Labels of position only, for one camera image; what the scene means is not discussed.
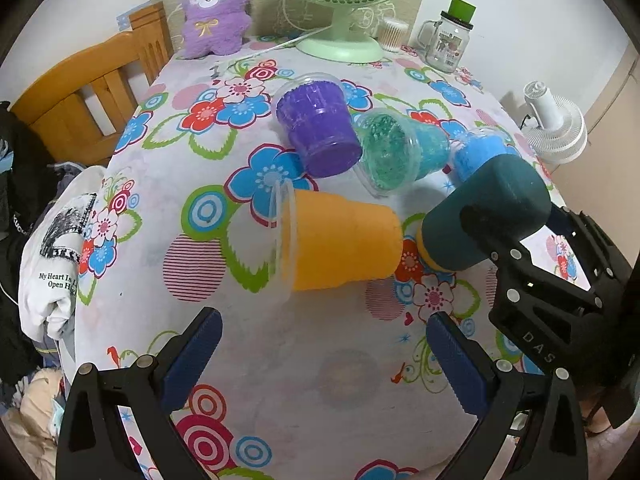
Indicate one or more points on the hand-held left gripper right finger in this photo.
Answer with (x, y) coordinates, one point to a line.
(457, 365)

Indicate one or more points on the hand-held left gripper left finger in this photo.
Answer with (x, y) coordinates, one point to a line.
(192, 355)

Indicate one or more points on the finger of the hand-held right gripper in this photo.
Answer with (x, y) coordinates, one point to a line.
(597, 247)
(507, 255)

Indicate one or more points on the dark teal cup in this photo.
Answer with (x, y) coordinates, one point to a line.
(500, 190)

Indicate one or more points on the light blue cup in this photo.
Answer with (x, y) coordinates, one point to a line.
(475, 155)

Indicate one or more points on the teal glitter cup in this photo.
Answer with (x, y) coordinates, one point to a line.
(390, 155)

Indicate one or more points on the orange cup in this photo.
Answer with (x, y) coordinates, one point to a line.
(340, 245)

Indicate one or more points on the purple cup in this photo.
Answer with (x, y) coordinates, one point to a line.
(320, 125)

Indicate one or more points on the floral tablecloth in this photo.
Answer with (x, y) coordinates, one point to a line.
(310, 340)

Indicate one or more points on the small white fan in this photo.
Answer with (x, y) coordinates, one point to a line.
(557, 130)

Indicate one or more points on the white printed shirt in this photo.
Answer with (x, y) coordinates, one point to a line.
(55, 260)

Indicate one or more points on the beige cloth pile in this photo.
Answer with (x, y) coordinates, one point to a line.
(27, 425)

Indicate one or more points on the glass jar mug green lid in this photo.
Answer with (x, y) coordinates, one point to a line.
(445, 42)

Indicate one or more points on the cotton swab container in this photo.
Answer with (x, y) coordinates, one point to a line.
(392, 35)

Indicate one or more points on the dark clothing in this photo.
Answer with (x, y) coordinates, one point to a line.
(20, 175)

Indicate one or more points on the green desk fan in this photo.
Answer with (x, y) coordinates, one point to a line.
(340, 40)

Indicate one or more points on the wooden chair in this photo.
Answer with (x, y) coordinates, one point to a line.
(65, 95)

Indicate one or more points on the purple plush toy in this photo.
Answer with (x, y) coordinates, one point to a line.
(215, 15)

